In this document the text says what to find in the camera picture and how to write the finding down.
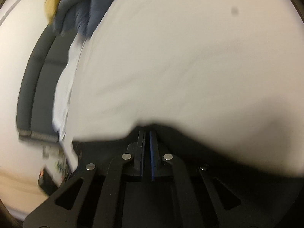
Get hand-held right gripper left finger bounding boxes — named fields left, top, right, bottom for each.
left=24, top=131, right=146, bottom=228

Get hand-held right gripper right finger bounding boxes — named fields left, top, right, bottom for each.
left=149, top=131, right=264, bottom=228

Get white pants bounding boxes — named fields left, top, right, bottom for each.
left=62, top=0, right=304, bottom=178

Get person's left hand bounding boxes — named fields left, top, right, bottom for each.
left=52, top=0, right=125, bottom=38

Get pale blue cloth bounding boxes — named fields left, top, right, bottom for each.
left=52, top=36, right=83, bottom=141

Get dark grey padded bed frame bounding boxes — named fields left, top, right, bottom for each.
left=16, top=26, right=79, bottom=143

